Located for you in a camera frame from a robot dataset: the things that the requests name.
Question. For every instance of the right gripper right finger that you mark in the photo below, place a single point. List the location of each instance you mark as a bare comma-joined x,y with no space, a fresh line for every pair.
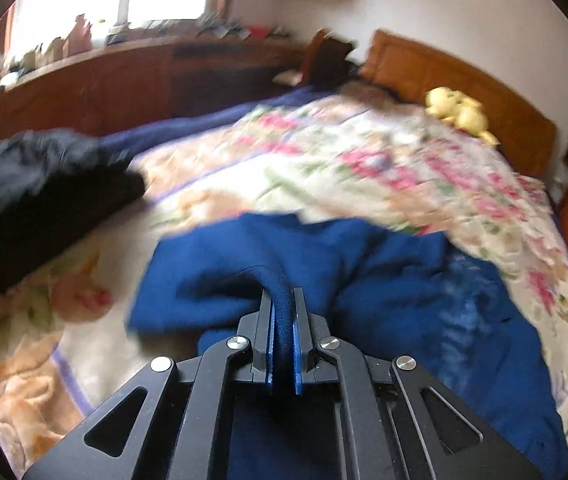
308,330

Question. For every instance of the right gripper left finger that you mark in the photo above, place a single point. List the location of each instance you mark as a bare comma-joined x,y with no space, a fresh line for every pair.
258,328

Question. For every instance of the blue garment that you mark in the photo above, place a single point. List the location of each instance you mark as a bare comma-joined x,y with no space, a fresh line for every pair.
388,293

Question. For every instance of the floral blanket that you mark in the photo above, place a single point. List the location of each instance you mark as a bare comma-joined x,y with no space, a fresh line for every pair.
65,343

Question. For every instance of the black garment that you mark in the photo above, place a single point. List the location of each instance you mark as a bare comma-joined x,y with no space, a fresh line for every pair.
56,186

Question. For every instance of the wooden chair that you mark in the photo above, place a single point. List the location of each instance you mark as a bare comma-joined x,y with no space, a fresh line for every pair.
326,61

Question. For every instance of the wooden desk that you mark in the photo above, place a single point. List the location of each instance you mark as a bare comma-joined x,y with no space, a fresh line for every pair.
133,84

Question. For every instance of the yellow plush toy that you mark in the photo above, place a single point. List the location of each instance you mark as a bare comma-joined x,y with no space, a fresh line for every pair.
461,112

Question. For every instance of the wooden headboard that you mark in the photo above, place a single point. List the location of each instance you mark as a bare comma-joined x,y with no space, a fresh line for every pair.
410,69

